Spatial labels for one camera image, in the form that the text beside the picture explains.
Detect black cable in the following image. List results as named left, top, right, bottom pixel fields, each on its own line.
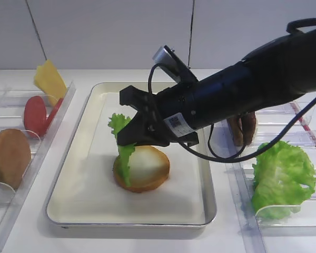
left=147, top=17, right=316, bottom=164

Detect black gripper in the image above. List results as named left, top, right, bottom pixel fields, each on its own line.
left=116, top=85, right=199, bottom=147

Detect green lettuce in rack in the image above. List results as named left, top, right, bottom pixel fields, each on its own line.
left=251, top=141, right=316, bottom=219

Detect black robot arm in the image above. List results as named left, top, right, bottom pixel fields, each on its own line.
left=116, top=29, right=316, bottom=147

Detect brown meat patty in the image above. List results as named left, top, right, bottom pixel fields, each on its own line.
left=241, top=112, right=256, bottom=145

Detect white metal tray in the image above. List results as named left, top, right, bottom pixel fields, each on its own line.
left=45, top=81, right=218, bottom=231

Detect clear acrylic food rack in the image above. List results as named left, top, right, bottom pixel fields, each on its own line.
left=0, top=83, right=76, bottom=252
left=227, top=111, right=316, bottom=252

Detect round red tomato slice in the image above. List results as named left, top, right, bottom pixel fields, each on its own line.
left=23, top=96, right=46, bottom=138

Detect clear acrylic left food rack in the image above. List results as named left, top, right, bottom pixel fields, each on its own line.
left=0, top=83, right=76, bottom=252

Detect bread slice on tray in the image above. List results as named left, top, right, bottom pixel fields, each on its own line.
left=113, top=145, right=170, bottom=193

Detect clear acrylic right food rack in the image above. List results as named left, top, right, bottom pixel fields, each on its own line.
left=227, top=111, right=316, bottom=252

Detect upright bread slice in rack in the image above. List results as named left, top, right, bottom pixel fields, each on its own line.
left=0, top=129, right=31, bottom=190

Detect yellow cheese slice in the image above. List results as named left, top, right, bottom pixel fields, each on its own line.
left=34, top=60, right=67, bottom=107

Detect green lettuce leaf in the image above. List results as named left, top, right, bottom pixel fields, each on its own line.
left=108, top=113, right=135, bottom=187

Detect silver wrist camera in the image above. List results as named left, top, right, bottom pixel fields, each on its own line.
left=152, top=45, right=198, bottom=83

